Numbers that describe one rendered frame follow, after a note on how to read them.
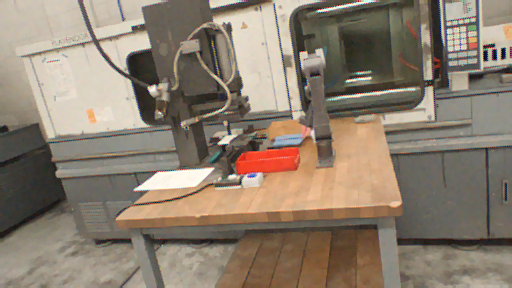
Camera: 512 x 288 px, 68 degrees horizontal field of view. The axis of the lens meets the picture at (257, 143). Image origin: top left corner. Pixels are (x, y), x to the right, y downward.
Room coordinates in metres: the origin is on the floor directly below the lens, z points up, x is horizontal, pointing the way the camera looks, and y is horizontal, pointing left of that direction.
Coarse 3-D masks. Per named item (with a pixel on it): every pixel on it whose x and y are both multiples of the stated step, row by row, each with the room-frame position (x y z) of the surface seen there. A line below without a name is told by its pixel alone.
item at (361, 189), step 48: (336, 144) 1.67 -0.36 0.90; (384, 144) 1.54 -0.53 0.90; (240, 192) 1.31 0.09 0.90; (288, 192) 1.23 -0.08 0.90; (336, 192) 1.16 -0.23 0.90; (384, 192) 1.09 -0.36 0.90; (144, 240) 1.29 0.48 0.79; (240, 240) 2.23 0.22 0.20; (288, 240) 2.09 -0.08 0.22; (336, 240) 1.99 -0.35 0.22; (384, 240) 1.04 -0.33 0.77
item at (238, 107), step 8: (232, 96) 1.74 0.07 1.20; (240, 96) 1.78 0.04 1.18; (248, 96) 1.78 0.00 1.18; (200, 104) 1.77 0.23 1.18; (208, 104) 1.75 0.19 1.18; (216, 104) 1.74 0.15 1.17; (224, 104) 1.73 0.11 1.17; (232, 104) 1.72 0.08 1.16; (240, 104) 1.71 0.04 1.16; (248, 104) 1.79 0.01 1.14; (224, 112) 1.68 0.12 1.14; (232, 112) 1.66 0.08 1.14; (240, 112) 1.66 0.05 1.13; (248, 112) 1.77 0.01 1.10; (224, 120) 1.67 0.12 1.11
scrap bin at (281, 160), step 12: (240, 156) 1.57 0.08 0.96; (252, 156) 1.60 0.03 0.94; (264, 156) 1.58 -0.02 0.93; (276, 156) 1.57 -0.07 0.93; (288, 156) 1.55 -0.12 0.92; (240, 168) 1.49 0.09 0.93; (252, 168) 1.48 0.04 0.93; (264, 168) 1.47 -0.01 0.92; (276, 168) 1.45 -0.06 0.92; (288, 168) 1.44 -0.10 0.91
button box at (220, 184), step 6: (216, 180) 1.41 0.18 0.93; (222, 180) 1.39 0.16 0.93; (228, 180) 1.38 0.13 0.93; (234, 180) 1.37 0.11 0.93; (240, 180) 1.37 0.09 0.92; (204, 186) 1.42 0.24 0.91; (216, 186) 1.38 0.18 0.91; (222, 186) 1.38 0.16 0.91; (228, 186) 1.37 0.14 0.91; (234, 186) 1.36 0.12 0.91; (240, 186) 1.36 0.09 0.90; (192, 192) 1.38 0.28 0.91; (174, 198) 1.36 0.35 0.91; (132, 204) 1.38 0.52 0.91; (138, 204) 1.37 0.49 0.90; (120, 210) 1.40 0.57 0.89
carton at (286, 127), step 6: (288, 120) 2.04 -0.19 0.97; (294, 120) 2.03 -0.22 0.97; (270, 126) 2.00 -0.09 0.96; (276, 126) 2.06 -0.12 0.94; (282, 126) 1.93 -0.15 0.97; (288, 126) 1.92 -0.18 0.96; (294, 126) 1.91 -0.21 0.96; (300, 126) 1.90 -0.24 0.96; (270, 132) 1.95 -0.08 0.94; (276, 132) 1.94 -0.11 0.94; (282, 132) 1.93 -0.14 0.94; (288, 132) 1.92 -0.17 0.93; (294, 132) 1.91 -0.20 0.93; (300, 132) 1.91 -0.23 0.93; (270, 138) 1.95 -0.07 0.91
